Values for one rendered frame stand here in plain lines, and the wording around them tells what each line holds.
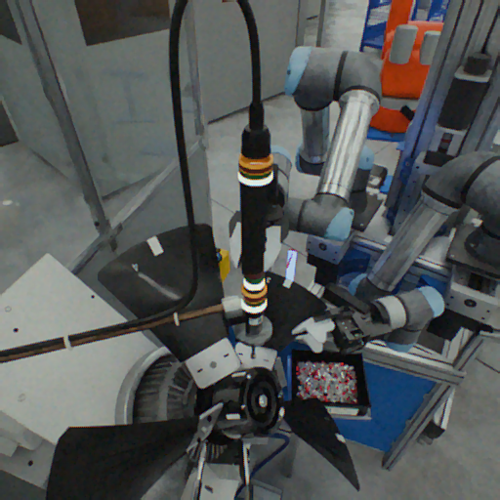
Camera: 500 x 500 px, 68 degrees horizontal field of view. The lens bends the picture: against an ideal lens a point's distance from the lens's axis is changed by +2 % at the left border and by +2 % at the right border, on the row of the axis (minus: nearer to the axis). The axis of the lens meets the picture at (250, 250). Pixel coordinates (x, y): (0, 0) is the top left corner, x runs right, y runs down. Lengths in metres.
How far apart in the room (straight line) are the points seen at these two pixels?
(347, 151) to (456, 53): 0.58
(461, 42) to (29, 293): 1.27
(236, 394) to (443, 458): 1.59
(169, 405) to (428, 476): 1.53
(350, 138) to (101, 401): 0.76
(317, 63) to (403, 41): 3.34
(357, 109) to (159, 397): 0.75
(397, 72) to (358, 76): 3.47
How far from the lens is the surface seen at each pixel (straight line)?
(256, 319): 0.66
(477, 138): 1.43
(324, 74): 1.00
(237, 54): 4.70
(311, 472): 1.97
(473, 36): 1.35
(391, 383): 1.44
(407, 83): 4.50
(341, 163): 0.86
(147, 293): 0.69
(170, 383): 0.78
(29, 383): 0.79
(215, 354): 0.72
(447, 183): 0.93
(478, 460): 2.23
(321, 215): 0.80
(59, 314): 0.82
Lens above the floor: 1.87
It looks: 43 degrees down
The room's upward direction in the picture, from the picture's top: straight up
